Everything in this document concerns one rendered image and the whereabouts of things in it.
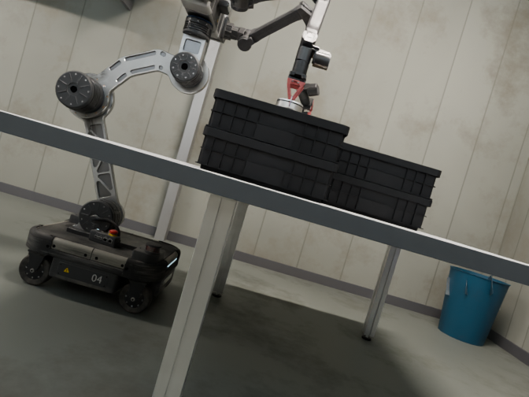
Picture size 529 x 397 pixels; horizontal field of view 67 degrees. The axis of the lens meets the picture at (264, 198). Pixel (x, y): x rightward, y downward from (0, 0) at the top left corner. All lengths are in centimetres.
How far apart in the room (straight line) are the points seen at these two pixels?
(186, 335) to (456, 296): 273
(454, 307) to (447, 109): 168
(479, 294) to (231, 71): 265
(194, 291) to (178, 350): 14
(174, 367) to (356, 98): 306
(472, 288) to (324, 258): 117
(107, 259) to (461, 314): 257
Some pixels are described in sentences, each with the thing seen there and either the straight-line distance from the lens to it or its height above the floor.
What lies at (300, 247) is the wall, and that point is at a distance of 358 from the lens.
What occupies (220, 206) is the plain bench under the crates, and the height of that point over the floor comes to 63.
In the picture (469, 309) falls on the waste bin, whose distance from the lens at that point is 342.
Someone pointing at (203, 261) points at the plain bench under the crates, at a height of 51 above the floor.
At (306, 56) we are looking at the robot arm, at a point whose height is 121.
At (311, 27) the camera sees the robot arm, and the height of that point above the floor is 135.
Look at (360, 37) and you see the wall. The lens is 383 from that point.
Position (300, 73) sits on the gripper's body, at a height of 113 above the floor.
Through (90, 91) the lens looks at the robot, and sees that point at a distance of 208.
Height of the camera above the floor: 71
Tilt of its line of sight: 2 degrees down
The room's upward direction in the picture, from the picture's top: 16 degrees clockwise
